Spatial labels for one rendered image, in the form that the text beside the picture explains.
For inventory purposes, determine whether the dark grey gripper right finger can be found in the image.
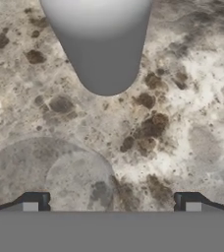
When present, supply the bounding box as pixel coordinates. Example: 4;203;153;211
173;191;224;213

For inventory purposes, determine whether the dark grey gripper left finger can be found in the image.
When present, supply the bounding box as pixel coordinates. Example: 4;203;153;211
0;191;52;213

